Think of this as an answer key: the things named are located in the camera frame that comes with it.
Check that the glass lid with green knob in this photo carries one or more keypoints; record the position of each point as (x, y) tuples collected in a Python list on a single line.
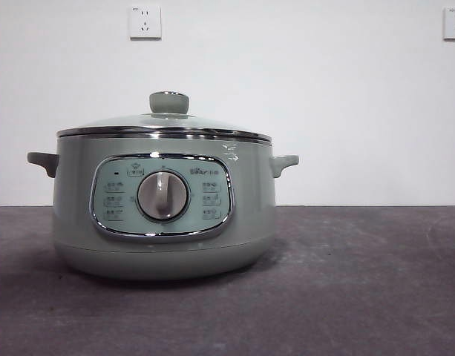
[(169, 104)]

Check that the pale green electric cooking pot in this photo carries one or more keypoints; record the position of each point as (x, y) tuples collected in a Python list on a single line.
[(75, 193)]

